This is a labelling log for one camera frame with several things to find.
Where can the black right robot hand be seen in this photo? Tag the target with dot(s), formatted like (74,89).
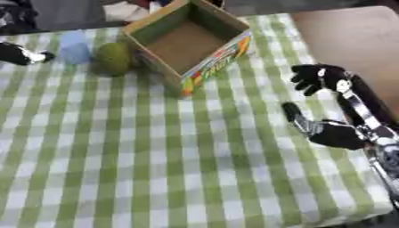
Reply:
(340,135)

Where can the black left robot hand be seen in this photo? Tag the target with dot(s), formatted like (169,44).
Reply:
(21,54)

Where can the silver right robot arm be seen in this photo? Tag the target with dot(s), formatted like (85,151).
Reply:
(385,160)

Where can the open cardboard box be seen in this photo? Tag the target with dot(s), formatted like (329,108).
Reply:
(189,44)

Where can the dark bag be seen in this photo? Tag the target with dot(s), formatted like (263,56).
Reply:
(16,14)

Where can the light blue block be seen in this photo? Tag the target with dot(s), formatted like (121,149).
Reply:
(75,47)

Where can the green avocado toy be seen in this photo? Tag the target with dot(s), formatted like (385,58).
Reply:
(112,58)

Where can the person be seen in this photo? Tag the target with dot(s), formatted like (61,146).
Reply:
(130,9)

